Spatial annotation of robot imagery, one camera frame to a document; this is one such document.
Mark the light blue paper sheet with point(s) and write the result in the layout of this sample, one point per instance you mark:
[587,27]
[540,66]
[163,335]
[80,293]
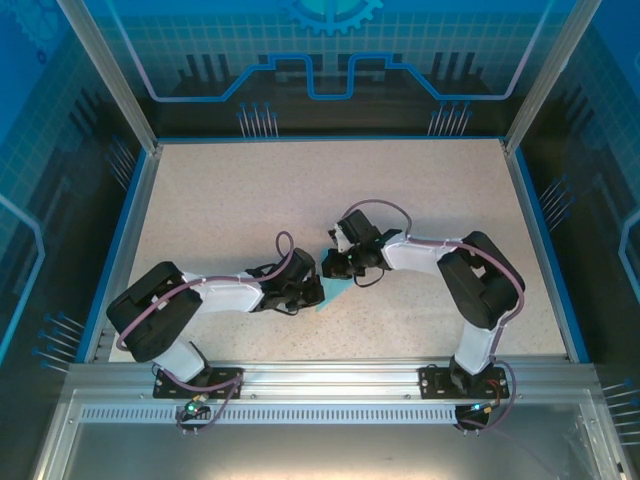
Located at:
[335,295]

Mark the aluminium mounting rail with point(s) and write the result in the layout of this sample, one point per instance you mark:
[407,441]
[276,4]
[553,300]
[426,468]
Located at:
[330,380]

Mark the sheet metal tray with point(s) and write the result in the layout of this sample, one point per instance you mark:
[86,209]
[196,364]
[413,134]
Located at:
[320,455]

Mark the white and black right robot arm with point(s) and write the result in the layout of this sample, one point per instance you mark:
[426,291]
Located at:
[415,255]

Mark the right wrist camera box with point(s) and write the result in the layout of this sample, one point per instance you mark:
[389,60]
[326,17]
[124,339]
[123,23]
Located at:
[340,242]

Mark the aluminium table edge rail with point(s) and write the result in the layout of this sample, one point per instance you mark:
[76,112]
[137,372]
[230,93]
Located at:
[533,225]
[136,225]

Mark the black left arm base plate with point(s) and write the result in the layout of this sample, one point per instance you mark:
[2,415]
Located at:
[167,392]

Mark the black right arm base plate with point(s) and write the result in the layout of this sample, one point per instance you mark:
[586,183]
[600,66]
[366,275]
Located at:
[432,382]

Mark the aluminium frame post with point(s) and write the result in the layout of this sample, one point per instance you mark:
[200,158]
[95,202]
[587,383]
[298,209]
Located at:
[548,75]
[115,75]

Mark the connector board with LED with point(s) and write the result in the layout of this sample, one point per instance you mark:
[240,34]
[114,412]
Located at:
[475,410]
[192,409]

